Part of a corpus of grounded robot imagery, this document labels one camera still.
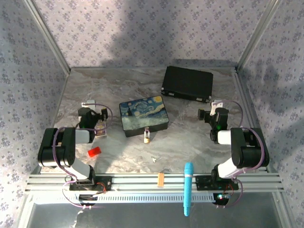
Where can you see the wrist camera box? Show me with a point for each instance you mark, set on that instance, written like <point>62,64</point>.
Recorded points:
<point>217,104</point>
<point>88,103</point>

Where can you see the small wooden block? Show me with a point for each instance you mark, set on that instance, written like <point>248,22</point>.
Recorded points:
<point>161,180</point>

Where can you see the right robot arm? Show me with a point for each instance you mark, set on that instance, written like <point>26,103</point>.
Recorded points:
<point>247,147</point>

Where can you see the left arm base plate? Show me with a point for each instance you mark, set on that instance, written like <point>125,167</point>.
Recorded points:
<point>104,184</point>

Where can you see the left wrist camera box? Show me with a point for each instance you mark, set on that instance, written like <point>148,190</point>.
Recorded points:
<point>88,103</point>

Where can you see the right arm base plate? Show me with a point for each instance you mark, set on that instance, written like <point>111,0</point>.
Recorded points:
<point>204,183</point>

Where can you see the brass padlock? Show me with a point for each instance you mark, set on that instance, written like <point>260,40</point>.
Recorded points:
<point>147,139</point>

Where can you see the aluminium side rail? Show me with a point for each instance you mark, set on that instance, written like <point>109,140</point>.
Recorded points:
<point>251,107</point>

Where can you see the blue marker pen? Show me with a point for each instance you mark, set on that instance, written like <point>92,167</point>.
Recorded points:
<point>188,180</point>

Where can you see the purple playing card box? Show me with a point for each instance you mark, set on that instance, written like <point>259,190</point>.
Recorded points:
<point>101,130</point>

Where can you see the red plastic block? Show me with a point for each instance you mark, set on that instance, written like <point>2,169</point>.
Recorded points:
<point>94,152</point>

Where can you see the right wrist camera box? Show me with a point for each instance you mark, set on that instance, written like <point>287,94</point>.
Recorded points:
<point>217,104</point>

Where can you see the aluminium corner post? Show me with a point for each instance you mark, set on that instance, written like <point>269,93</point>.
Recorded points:
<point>256,35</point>
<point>47,35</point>

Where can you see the aluminium front rail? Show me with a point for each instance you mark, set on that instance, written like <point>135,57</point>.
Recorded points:
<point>142,181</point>

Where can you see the black hard case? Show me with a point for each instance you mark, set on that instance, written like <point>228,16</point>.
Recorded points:
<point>187,83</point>

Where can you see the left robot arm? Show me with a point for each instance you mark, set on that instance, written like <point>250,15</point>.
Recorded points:
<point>69,147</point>

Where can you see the starry night painted box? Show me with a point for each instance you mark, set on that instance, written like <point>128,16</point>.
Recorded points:
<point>142,114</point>

